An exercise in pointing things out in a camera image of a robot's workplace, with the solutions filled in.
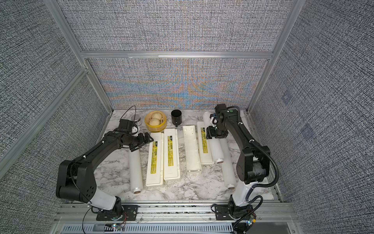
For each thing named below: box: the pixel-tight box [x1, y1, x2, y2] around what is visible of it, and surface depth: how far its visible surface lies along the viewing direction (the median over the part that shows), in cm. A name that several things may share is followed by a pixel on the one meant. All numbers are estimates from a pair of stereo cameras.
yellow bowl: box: [144, 110, 168, 133], surface depth 108 cm
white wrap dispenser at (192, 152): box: [182, 124, 203, 175], surface depth 95 cm
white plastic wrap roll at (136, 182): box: [129, 148, 144, 195], surface depth 85 cm
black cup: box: [170, 109, 183, 128], surface depth 109 cm
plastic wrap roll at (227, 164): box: [219, 137, 237, 190], surface depth 84 cm
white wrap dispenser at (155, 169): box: [145, 132, 165, 187], surface depth 84 cm
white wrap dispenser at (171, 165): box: [163, 128, 181, 181], surface depth 87 cm
